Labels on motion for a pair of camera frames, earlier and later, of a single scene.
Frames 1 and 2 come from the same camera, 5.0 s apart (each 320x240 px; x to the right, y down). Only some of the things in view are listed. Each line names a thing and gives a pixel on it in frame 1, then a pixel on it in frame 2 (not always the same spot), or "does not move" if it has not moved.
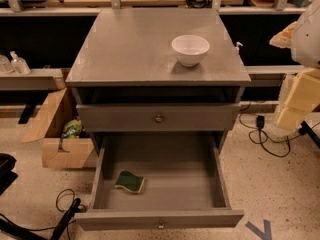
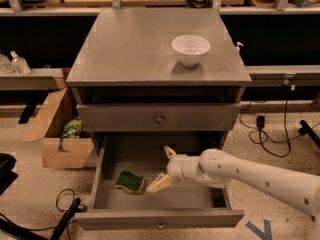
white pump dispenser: [237, 47] does not move
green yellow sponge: [130, 182] does not move
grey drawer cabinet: [156, 78] does not move
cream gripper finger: [284, 38] -> [183, 169]
